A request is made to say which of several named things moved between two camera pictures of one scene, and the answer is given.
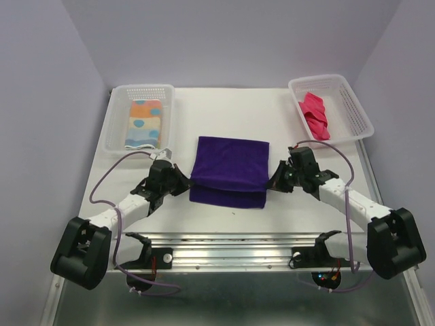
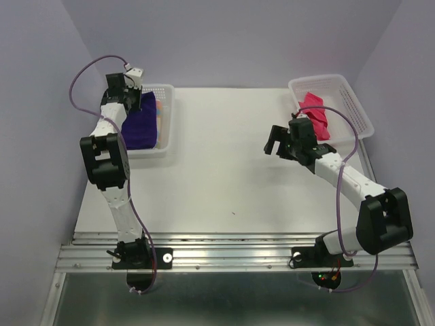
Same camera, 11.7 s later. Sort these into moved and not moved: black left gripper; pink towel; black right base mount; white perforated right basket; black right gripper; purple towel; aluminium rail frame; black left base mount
Moved: black right gripper; purple towel; black left gripper
Not moved: white perforated right basket; pink towel; aluminium rail frame; black left base mount; black right base mount
